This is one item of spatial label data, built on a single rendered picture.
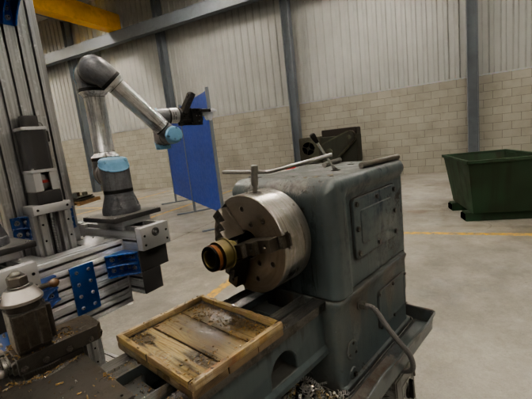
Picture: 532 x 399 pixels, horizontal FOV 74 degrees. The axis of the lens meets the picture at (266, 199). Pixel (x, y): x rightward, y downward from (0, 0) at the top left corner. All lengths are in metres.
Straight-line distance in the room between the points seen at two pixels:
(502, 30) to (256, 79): 6.81
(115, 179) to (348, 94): 10.05
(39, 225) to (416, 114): 10.13
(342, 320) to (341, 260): 0.21
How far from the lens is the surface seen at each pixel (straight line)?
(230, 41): 12.96
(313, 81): 11.53
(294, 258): 1.04
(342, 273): 1.15
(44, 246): 1.52
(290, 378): 1.15
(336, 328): 1.22
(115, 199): 1.54
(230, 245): 1.02
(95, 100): 1.70
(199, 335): 1.06
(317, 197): 1.09
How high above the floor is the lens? 1.39
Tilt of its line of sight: 9 degrees down
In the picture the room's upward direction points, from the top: 6 degrees counter-clockwise
